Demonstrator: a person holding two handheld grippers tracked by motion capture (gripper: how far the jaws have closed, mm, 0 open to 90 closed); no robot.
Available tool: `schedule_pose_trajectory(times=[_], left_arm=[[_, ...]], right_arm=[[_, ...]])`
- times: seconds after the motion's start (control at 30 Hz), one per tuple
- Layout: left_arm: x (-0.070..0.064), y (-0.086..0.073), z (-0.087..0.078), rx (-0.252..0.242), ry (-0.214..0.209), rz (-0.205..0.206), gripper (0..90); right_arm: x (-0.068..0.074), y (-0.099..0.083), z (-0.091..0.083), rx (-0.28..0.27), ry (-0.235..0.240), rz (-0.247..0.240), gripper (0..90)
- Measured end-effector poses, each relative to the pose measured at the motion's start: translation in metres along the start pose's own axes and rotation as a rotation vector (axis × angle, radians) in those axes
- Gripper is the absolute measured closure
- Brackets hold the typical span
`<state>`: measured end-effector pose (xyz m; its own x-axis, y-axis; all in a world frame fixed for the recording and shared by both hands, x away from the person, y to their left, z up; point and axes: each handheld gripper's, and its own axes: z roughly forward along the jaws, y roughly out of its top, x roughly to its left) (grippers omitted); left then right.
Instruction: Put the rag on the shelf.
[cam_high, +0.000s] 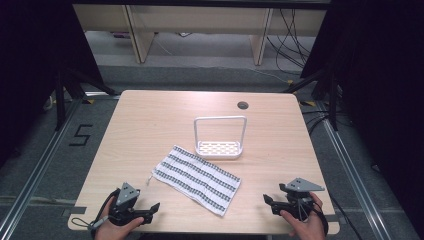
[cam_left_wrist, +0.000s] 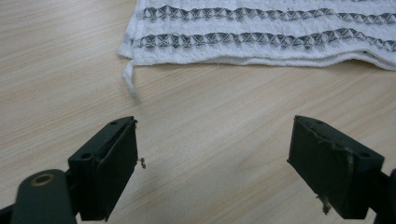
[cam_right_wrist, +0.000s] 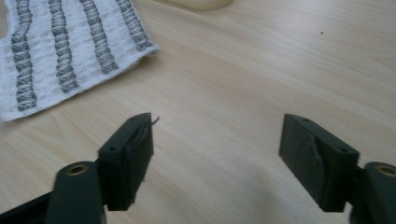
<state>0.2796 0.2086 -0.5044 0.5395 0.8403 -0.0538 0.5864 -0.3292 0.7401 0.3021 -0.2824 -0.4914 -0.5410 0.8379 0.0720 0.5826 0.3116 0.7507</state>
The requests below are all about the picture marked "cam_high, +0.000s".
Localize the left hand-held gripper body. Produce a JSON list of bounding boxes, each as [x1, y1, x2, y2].
[[109, 181, 155, 227]]

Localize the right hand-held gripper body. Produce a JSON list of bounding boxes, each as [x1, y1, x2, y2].
[[278, 177, 326, 223]]

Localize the white striped dish cloth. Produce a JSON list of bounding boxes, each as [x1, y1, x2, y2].
[[146, 144, 242, 218]]

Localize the white rack with handle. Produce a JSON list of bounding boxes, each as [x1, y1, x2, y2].
[[193, 115, 248, 160]]

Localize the person's right hand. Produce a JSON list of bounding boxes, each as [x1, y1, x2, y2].
[[279, 191, 327, 240]]

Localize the person's left hand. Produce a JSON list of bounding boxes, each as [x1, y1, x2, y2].
[[93, 197, 146, 240]]

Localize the grey tape strip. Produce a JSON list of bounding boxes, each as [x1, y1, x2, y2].
[[61, 206, 88, 218]]

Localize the black tape floor mark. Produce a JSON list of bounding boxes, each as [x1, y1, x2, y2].
[[68, 123, 94, 147]]

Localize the black metal stand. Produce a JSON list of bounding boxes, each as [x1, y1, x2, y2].
[[54, 66, 118, 132], [283, 66, 340, 132]]

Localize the black curtain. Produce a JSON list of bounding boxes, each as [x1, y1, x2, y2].
[[299, 0, 424, 231], [0, 0, 105, 168]]

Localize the black wrist strap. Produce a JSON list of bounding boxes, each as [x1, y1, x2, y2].
[[312, 199, 330, 237]]

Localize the black floor cable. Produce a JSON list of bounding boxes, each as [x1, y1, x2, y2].
[[328, 192, 364, 240]]

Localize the grey wrist strap loop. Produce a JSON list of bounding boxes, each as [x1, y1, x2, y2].
[[70, 188, 120, 232]]

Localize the aluminium floor rail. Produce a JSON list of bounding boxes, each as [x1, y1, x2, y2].
[[314, 99, 392, 240], [0, 95, 119, 240]]

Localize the black cables on floor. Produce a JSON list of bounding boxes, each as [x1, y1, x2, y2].
[[300, 109, 332, 136]]

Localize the thin white cable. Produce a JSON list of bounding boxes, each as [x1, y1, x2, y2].
[[247, 66, 292, 84]]

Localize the bundle of black cables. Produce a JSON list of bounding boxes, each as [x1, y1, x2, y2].
[[265, 7, 316, 73]]

